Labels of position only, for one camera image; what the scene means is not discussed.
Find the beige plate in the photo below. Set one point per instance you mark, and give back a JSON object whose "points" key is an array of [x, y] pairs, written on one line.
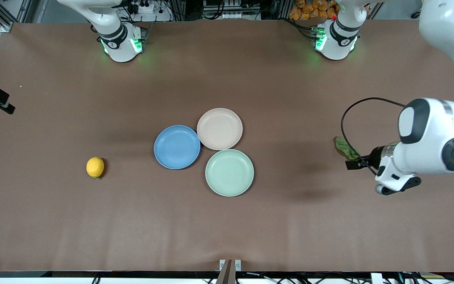
{"points": [[220, 128]]}

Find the light green plate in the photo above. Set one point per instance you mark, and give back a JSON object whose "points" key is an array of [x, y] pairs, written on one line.
{"points": [[229, 172]]}

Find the green lettuce leaf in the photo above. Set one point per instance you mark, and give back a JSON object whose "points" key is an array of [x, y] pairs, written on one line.
{"points": [[344, 146]]}

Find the blue plate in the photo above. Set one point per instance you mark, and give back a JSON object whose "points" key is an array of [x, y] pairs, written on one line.
{"points": [[176, 147]]}

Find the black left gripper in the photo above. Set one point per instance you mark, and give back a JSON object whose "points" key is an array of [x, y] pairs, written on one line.
{"points": [[376, 154]]}

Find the orange snack bag pile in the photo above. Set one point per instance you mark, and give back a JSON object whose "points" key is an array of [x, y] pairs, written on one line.
{"points": [[309, 10]]}

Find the brown table cover sheet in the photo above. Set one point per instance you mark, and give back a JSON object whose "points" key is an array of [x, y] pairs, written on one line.
{"points": [[93, 221]]}

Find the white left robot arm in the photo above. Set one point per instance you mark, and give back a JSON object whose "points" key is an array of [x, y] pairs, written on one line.
{"points": [[428, 138]]}

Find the white power strip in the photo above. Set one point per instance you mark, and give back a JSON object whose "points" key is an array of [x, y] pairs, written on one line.
{"points": [[142, 7]]}

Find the yellow lemon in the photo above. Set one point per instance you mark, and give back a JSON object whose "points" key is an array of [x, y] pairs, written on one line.
{"points": [[95, 167]]}

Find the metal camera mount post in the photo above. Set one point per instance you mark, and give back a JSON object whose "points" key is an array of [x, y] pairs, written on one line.
{"points": [[229, 270]]}

